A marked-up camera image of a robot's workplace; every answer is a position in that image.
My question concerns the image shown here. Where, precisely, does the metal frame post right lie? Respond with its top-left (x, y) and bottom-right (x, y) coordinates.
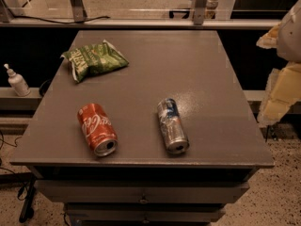
top-left (192, 0), bottom-right (207, 25)

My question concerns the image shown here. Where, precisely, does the metal frame post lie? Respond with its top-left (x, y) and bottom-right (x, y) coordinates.
top-left (70, 0), bottom-right (87, 23)
top-left (192, 0), bottom-right (207, 25)

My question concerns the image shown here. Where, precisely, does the silver blue energy drink can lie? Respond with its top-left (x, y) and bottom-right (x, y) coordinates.
top-left (157, 98), bottom-right (189, 153)

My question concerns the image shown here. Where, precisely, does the metal frame post left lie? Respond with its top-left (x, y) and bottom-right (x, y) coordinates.
top-left (70, 0), bottom-right (87, 23)

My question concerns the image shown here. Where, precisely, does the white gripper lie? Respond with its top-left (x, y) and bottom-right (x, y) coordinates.
top-left (256, 0), bottom-right (301, 127)

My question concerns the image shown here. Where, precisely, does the red Coca-Cola can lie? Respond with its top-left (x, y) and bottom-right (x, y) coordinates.
top-left (77, 104), bottom-right (118, 157)

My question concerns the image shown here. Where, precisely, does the white pump bottle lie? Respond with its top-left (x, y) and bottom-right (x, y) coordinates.
top-left (4, 64), bottom-right (31, 97)

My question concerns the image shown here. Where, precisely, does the black cable on ledge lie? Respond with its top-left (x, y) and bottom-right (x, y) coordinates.
top-left (6, 7), bottom-right (111, 24)

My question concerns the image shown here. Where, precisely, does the green jalapeno chip bag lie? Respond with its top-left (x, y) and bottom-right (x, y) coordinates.
top-left (62, 40), bottom-right (129, 83)

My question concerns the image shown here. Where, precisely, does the black stand on floor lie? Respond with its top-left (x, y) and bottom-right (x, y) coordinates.
top-left (19, 178), bottom-right (36, 223)

